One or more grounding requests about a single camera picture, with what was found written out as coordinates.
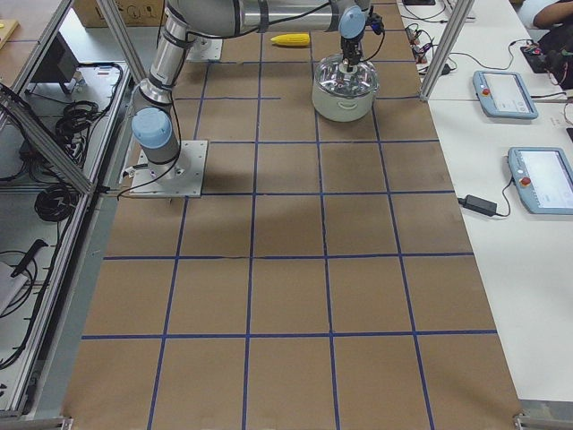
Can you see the aluminium frame post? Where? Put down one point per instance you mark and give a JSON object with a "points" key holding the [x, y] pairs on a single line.
{"points": [[448, 39]]}

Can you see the glass pot lid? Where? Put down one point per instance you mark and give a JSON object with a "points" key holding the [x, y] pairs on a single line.
{"points": [[337, 78]]}

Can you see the far teach pendant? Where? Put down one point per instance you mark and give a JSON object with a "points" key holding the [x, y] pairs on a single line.
{"points": [[504, 95]]}

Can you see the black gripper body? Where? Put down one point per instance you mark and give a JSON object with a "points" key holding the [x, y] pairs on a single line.
{"points": [[349, 47]]}

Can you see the near teach pendant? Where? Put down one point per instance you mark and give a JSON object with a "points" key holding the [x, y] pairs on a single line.
{"points": [[543, 179]]}

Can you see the black power adapter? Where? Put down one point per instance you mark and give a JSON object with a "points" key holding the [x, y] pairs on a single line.
{"points": [[479, 205]]}

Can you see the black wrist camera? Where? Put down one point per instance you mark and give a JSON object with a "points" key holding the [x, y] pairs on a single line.
{"points": [[375, 22]]}

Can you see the cardboard box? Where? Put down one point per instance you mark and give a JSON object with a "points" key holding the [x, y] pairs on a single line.
{"points": [[135, 13]]}

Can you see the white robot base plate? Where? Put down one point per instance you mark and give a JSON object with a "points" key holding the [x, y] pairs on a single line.
{"points": [[185, 179]]}

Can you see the yellow corn cob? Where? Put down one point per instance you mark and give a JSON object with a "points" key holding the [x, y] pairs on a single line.
{"points": [[291, 40]]}

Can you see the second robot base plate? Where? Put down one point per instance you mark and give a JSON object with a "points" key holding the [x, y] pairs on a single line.
{"points": [[205, 50]]}

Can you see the teach pendant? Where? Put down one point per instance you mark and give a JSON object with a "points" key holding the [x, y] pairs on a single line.
{"points": [[504, 95], [543, 179]]}

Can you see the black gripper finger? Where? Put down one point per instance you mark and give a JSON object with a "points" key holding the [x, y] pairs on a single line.
{"points": [[346, 53], [356, 52]]}

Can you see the small circuit board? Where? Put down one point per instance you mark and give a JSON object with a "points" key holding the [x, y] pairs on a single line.
{"points": [[418, 48]]}

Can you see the brown paper table cover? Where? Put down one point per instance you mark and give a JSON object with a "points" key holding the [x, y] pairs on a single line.
{"points": [[324, 280]]}

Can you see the white cooking pot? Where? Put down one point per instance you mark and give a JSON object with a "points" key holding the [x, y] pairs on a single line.
{"points": [[341, 109]]}

